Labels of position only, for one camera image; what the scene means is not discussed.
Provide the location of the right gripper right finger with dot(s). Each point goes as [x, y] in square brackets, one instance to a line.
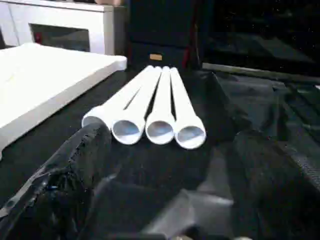
[275, 187]

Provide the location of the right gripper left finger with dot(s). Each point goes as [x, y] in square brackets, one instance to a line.
[62, 175]

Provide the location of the white plastic table leg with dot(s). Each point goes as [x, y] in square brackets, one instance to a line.
[162, 100]
[145, 102]
[182, 105]
[117, 97]

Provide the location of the white plastic table top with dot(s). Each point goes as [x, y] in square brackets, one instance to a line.
[50, 75]

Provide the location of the black table mat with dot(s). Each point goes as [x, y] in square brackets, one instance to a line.
[250, 100]

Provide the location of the dark long bar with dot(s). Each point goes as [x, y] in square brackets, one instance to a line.
[250, 69]

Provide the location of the white glass-door cabinet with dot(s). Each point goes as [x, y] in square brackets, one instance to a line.
[62, 15]

